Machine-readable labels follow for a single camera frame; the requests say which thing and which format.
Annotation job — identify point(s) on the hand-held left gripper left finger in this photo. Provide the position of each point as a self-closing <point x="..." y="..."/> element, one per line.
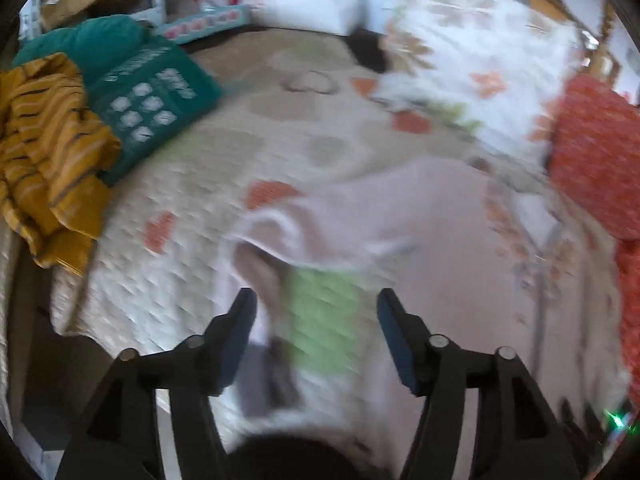
<point x="239" y="332"/>

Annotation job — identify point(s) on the pale pink small garment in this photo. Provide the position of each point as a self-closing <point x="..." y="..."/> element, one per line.
<point x="440" y="270"/>

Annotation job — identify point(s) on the teal printed garment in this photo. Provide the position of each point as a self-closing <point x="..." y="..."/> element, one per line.
<point x="150" y="105"/>

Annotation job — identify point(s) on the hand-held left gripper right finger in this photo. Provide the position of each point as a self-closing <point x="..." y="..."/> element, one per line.
<point x="396" y="340"/>

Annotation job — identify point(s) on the red patterned pillow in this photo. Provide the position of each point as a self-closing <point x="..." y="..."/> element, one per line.
<point x="600" y="160"/>

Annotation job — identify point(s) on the wooden railing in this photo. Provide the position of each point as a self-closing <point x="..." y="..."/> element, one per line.
<point x="607" y="35"/>

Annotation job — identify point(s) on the yellow striped garment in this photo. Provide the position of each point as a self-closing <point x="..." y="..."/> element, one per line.
<point x="45" y="160"/>

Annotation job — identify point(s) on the heart patterned quilt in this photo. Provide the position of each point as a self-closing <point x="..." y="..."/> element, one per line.
<point x="225" y="170"/>

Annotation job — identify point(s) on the light green cloth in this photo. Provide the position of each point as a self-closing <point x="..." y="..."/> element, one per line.
<point x="322" y="320"/>

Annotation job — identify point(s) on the red patterned blanket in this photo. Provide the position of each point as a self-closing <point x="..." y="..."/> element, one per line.
<point x="631" y="300"/>

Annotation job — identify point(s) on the black object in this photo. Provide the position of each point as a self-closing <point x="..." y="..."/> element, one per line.
<point x="367" y="50"/>

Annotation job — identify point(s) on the long patterned box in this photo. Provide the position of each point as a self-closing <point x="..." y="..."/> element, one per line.
<point x="210" y="20"/>

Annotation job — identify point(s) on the teal cloth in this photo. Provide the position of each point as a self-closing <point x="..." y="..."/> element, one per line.
<point x="100" y="40"/>

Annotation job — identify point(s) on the white floral pillow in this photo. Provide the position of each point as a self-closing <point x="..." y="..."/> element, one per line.
<point x="475" y="60"/>

